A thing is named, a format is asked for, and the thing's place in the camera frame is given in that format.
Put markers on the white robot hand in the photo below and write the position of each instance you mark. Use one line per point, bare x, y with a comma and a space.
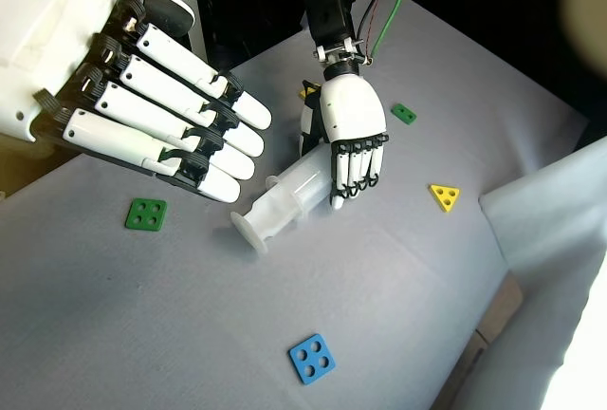
61, 40
353, 108

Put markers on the large translucent plastic syringe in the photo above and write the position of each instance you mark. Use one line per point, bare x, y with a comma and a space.
294, 191

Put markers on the yellow two-hole block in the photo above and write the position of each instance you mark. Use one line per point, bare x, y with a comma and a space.
306, 92

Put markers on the small green two-hole block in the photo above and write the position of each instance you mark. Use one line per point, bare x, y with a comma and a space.
404, 108

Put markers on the yellow triangle three-hole block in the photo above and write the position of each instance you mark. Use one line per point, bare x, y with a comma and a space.
446, 200

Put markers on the green square four-hole block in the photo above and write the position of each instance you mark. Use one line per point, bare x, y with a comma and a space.
146, 214

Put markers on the grey table cloth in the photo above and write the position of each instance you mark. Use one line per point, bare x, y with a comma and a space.
237, 296

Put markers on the white fabric sheet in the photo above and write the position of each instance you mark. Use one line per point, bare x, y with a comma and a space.
545, 263

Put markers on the blue square four-hole block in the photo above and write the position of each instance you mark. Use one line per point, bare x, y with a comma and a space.
313, 359

